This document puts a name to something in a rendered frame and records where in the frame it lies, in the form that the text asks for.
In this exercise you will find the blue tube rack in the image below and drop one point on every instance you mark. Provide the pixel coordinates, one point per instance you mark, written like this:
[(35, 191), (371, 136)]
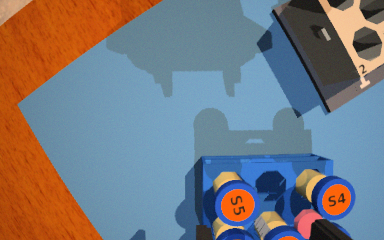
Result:
[(289, 203)]

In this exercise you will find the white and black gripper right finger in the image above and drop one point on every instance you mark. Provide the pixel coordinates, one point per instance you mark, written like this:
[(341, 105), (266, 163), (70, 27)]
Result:
[(322, 229)]

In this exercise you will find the conical tube with pink liquid and blue cap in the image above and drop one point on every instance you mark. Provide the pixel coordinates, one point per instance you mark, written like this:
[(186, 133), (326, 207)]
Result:
[(303, 222)]

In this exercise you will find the light blue bench mat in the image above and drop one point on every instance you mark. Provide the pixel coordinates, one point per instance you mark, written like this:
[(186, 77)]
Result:
[(126, 123)]

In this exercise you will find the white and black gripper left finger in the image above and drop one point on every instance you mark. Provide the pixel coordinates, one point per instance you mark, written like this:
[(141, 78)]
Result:
[(203, 233)]

